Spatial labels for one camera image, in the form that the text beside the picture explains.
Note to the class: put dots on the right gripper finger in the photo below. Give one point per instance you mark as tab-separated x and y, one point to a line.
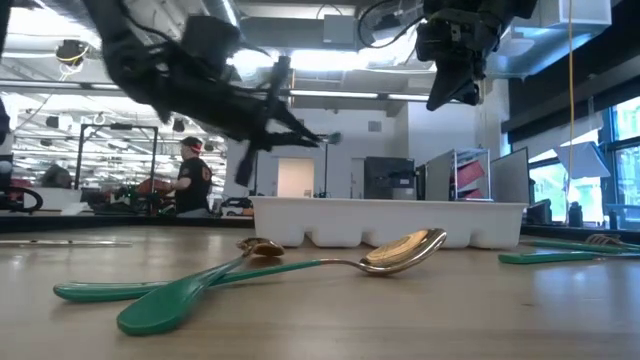
450	85
476	90

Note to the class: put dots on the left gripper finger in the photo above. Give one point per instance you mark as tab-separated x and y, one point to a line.
295	125
285	143

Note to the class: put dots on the white cutlery organizer tray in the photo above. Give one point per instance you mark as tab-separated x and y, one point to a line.
390	220

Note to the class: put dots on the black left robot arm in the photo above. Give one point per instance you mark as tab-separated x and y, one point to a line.
130	65

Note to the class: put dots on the long ceiling light tube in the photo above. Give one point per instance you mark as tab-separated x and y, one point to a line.
350	94

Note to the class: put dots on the person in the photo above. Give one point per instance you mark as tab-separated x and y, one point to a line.
195	180

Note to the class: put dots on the red storage bin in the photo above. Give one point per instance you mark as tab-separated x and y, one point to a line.
472	194
470	173

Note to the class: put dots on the gray metal shelf rack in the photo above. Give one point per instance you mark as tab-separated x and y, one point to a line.
440	175

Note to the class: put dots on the gray monitor back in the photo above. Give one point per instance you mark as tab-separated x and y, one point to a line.
510	177

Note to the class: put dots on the gray ceiling box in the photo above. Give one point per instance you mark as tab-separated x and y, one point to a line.
340	29

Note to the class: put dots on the white paper sheet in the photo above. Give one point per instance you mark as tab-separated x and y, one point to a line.
582	160

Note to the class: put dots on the black desk device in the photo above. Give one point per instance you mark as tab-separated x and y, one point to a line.
540	212

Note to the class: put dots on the black bottle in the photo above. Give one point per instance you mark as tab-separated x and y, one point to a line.
576	215

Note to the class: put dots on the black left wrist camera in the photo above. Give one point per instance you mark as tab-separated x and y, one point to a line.
210	42

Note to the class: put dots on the gray wall vent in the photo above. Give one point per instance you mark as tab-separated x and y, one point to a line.
374	126

